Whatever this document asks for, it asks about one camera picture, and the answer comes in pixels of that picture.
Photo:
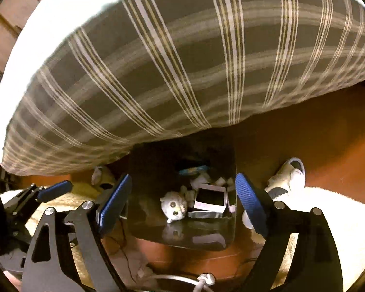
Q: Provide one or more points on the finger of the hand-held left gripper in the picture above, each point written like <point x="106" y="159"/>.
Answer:
<point x="22" y="196"/>
<point x="54" y="188"/>

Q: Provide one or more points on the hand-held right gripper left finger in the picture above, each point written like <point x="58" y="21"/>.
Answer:
<point x="115" y="203"/>

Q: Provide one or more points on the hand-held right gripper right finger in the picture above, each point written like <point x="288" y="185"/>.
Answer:
<point x="252" y="203"/>

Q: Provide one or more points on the black bin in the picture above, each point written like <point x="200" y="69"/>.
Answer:
<point x="146" y="219"/>

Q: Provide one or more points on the pink box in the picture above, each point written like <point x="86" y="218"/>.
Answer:
<point x="210" y="200"/>

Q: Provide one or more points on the grey plush toy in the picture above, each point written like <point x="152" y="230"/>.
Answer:
<point x="173" y="206"/>

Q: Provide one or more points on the blue wipes packet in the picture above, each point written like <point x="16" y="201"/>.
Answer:
<point x="194" y="170"/>

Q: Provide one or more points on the white slipper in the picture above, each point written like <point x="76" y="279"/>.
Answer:
<point x="287" y="176"/>

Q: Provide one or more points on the yellow fluffy rug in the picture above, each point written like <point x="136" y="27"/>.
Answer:
<point x="322" y="206"/>

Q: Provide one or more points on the plaid-covered bed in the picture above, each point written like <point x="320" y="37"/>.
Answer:
<point x="185" y="67"/>

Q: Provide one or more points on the wooden wardrobe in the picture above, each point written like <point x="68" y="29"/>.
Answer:
<point x="6" y="21"/>

